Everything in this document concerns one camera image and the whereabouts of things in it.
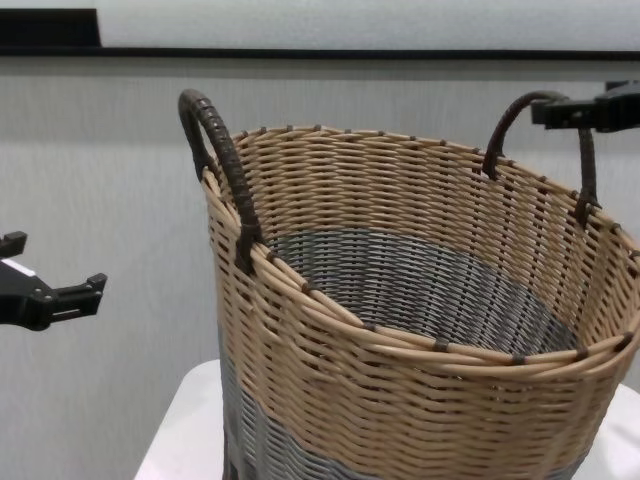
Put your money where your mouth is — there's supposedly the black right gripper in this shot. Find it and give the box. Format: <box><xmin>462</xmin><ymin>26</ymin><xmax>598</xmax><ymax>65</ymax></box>
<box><xmin>530</xmin><ymin>78</ymin><xmax>640</xmax><ymax>134</ymax></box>

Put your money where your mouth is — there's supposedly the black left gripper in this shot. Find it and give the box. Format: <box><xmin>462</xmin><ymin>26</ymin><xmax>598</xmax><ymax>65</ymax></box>
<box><xmin>0</xmin><ymin>229</ymin><xmax>110</xmax><ymax>332</ymax></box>

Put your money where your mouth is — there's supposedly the tan grey brown wicker basket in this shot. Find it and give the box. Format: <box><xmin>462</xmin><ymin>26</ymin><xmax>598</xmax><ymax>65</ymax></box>
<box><xmin>177</xmin><ymin>87</ymin><xmax>640</xmax><ymax>480</ymax></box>

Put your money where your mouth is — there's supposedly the white foam board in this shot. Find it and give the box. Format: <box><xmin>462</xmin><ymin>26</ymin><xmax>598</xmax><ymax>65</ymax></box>
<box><xmin>94</xmin><ymin>0</ymin><xmax>640</xmax><ymax>51</ymax></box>

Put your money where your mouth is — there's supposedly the black horizontal partition rail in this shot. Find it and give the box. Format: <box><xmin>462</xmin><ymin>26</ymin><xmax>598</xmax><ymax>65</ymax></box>
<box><xmin>0</xmin><ymin>44</ymin><xmax>640</xmax><ymax>65</ymax></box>

